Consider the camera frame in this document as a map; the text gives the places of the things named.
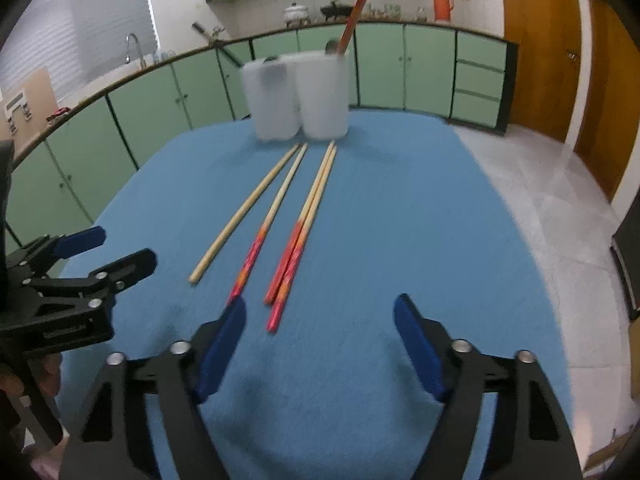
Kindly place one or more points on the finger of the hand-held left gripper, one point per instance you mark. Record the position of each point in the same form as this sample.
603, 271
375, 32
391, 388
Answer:
125, 265
80, 240

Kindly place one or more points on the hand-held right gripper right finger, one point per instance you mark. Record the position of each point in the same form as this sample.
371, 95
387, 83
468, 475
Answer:
420, 345

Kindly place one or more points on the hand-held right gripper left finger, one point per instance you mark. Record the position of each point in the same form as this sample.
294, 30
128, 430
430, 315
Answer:
225, 345

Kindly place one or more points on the plain wooden chopstick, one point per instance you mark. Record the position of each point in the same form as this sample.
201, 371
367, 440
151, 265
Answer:
245, 212

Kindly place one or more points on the white two-compartment utensil holder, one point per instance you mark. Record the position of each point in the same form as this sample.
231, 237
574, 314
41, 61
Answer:
322, 105

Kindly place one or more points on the silver metal spoon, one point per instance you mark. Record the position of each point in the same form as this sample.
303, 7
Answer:
331, 48

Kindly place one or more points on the person's left hand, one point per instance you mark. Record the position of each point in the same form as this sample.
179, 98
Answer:
49, 377

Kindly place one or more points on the blue table mat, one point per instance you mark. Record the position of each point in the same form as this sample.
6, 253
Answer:
400, 220

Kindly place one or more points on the red cloth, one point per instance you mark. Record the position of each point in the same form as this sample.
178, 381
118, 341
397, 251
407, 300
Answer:
59, 112

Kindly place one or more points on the long green base cabinet run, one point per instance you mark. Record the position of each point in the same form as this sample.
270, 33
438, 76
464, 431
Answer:
150, 110

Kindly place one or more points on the brown cardboard sheet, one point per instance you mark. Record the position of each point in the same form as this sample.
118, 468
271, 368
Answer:
35, 90

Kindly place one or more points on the chrome sink faucet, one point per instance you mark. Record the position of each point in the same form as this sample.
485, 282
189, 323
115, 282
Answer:
134, 47

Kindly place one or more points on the white window blind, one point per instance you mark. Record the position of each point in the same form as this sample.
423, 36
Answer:
100, 25

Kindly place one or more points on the black glass-front cabinet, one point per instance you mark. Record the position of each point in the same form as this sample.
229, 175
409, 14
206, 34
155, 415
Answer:
629, 265

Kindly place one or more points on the green cabinet drawer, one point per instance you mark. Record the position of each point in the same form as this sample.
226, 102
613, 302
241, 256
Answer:
478, 77
475, 108
481, 46

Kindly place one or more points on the green base cabinet with drawers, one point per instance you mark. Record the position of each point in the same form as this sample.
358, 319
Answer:
400, 65

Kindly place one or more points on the white cooking pot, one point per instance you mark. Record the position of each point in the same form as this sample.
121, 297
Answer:
295, 12

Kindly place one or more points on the plain wooden door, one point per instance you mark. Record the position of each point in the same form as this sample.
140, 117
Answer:
610, 95

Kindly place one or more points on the black wok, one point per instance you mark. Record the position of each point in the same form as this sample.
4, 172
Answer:
335, 10

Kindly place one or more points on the glass jar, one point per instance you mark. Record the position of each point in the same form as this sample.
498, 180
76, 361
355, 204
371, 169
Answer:
421, 12

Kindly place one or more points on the patterned cup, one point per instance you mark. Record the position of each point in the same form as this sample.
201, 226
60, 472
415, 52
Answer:
392, 9

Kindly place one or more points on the orange thermos flask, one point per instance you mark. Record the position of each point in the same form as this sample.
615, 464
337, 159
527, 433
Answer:
442, 2

